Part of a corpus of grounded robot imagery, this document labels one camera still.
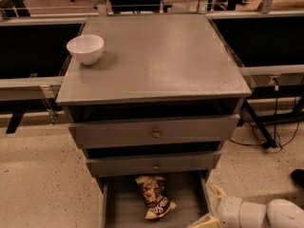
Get black shoe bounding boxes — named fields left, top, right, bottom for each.
left=291, top=169, right=304, bottom=188

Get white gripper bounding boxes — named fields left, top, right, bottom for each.
left=187, top=197, right=267, bottom=228

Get bottom grey drawer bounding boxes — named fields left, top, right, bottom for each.
left=102, top=171, right=211, bottom=228

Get brass middle drawer knob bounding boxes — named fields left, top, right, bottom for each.
left=153, top=163, right=160, bottom=170

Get brass top drawer knob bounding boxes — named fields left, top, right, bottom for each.
left=152, top=130, right=161, bottom=139

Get black table leg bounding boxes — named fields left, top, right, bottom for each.
left=243, top=101, right=276, bottom=149

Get grey drawer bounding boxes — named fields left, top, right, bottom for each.
left=85, top=151, right=221, bottom=177
left=102, top=171, right=211, bottom=228
left=68, top=114, right=239, bottom=149

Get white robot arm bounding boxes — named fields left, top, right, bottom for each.
left=187, top=197, right=304, bottom=228

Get brass drawer knob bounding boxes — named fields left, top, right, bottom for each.
left=153, top=163, right=160, bottom=170
left=152, top=130, right=161, bottom=139

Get black floor cables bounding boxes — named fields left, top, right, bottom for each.
left=229, top=76, right=302, bottom=150

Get white ceramic bowl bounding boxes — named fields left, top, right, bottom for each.
left=66, top=34, right=105, bottom=65

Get middle grey drawer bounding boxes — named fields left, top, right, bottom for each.
left=85, top=151, right=221, bottom=177

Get top grey drawer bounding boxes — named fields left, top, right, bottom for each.
left=68, top=114, right=239, bottom=149

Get grey metal barrier rail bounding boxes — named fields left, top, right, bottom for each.
left=0, top=76, right=64, bottom=101

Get grey wooden drawer cabinet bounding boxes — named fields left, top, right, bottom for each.
left=55, top=13, right=254, bottom=191

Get brown chip bag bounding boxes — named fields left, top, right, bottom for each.
left=135, top=176, right=177, bottom=220

